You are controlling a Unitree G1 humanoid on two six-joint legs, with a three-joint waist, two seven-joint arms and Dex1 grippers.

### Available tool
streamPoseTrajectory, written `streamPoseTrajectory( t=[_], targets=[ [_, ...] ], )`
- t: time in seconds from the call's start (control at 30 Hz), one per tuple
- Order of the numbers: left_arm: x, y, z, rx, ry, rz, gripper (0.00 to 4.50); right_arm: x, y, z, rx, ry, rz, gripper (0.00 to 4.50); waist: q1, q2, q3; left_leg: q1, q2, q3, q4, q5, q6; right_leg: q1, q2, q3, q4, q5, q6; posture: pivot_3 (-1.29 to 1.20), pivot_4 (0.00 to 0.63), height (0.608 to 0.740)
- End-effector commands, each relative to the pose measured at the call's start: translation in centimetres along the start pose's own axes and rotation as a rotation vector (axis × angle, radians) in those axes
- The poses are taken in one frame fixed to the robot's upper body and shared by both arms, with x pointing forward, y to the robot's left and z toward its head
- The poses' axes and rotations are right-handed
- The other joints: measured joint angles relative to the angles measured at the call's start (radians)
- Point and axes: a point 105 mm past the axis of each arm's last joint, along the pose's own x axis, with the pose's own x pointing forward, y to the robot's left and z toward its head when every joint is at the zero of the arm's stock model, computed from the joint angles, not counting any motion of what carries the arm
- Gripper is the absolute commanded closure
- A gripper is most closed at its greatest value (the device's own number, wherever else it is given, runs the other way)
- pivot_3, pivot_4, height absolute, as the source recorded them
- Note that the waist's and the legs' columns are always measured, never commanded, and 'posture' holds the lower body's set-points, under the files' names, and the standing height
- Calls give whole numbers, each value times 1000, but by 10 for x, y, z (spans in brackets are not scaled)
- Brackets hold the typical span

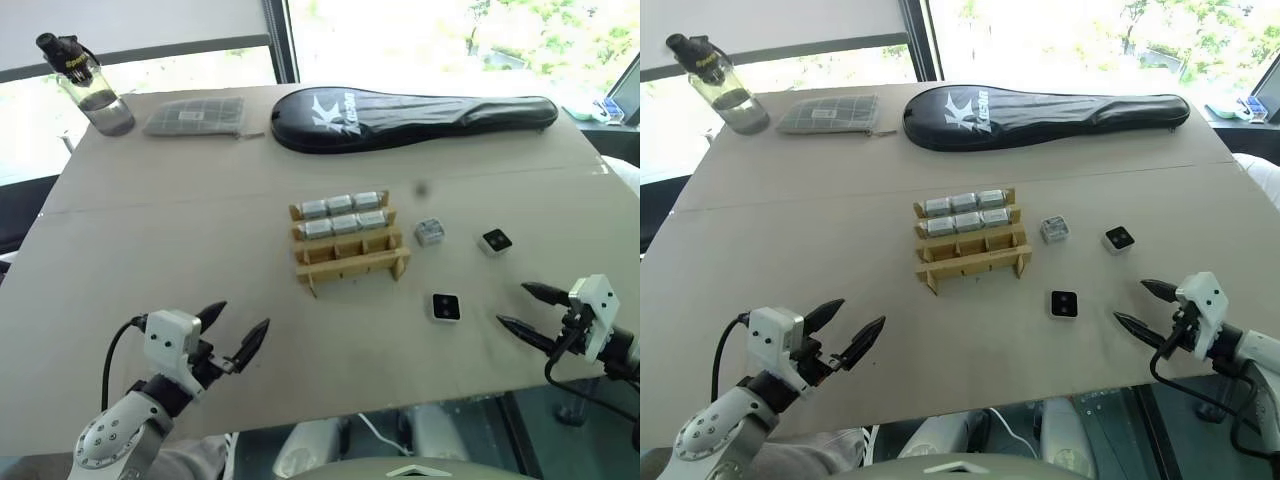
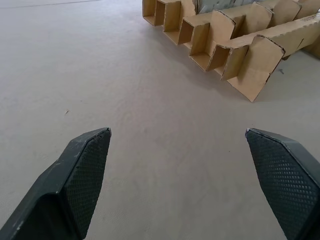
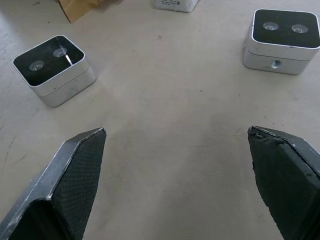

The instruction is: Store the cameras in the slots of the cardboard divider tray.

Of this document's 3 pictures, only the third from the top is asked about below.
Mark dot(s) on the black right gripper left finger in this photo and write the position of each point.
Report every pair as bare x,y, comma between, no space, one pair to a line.
75,180

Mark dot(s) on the brown cardboard box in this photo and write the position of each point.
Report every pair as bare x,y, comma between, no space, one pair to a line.
82,7

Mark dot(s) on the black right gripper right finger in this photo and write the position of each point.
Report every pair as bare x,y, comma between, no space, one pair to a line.
282,180

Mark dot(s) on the silver stereo camera module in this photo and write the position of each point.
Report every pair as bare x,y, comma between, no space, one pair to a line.
280,42
56,72

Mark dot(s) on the white labelled box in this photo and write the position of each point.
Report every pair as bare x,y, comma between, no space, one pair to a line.
175,5

